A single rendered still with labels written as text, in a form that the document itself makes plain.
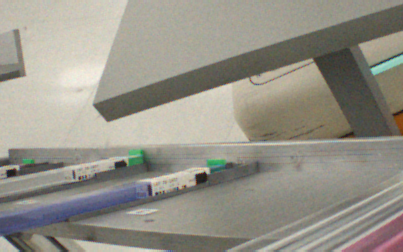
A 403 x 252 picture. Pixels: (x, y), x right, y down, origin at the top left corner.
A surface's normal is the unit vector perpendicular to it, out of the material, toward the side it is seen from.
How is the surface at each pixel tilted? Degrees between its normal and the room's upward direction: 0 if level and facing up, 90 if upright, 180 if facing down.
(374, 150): 45
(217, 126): 0
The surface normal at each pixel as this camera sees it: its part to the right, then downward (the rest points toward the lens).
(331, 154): -0.61, 0.10
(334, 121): 0.02, 0.67
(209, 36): -0.49, -0.64
